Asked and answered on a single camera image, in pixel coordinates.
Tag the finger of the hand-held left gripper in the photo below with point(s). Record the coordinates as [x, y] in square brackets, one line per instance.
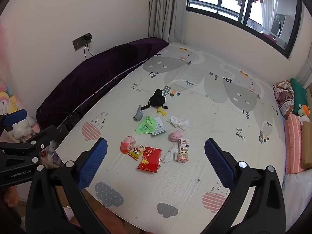
[36, 139]
[15, 117]

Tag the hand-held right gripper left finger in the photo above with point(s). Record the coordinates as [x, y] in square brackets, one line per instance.
[93, 163]

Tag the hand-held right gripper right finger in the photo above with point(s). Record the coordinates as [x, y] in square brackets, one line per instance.
[219, 163]

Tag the pink red wrapper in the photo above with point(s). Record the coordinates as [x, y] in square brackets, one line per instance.
[126, 145]

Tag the pink snack box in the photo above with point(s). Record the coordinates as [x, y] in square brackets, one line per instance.
[182, 151]

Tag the yellow snack packet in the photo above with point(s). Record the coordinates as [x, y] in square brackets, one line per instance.
[135, 153]

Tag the white plastic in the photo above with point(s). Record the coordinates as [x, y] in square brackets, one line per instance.
[169, 154]

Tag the red paper packet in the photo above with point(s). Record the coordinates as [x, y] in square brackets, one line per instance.
[148, 160]

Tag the white tissue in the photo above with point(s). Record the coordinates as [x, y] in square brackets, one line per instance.
[176, 121]

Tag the green plastic bag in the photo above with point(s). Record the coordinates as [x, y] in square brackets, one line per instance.
[145, 126]

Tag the grey sock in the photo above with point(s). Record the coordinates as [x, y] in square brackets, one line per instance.
[139, 114]

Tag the white paper label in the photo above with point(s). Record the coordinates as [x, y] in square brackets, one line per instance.
[159, 126]

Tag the yellow wrapper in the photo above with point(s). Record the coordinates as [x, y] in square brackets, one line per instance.
[161, 111]

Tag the black cloth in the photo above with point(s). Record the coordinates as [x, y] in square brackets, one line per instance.
[157, 98]

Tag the person's left hand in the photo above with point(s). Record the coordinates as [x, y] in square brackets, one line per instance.
[11, 197]

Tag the pile of plush toys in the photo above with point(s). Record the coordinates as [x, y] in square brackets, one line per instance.
[22, 129]

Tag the printed foam play mat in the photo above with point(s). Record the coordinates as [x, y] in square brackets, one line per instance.
[207, 126]

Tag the pink frilly cloth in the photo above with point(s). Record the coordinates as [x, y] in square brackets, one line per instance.
[67, 212]

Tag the white pillow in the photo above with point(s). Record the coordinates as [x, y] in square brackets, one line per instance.
[297, 192]

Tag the cardboard box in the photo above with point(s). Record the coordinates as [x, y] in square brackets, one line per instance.
[307, 146]

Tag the purple velvet bolster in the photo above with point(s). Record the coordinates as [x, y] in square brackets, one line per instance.
[97, 70]

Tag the striped blanket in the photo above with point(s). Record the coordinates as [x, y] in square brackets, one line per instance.
[285, 97]

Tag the black charger plug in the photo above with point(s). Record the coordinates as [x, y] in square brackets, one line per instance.
[88, 36]

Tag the beige curtain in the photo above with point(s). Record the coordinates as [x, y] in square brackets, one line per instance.
[304, 70]
[165, 9]

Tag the washing machine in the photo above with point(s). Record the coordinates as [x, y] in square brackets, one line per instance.
[280, 26]

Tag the black framed window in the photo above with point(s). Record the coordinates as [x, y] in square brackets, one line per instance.
[296, 29]

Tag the white sheer curtain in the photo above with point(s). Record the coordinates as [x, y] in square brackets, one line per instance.
[269, 9]

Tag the dark wall socket plate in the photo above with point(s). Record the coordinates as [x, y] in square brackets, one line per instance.
[78, 43]

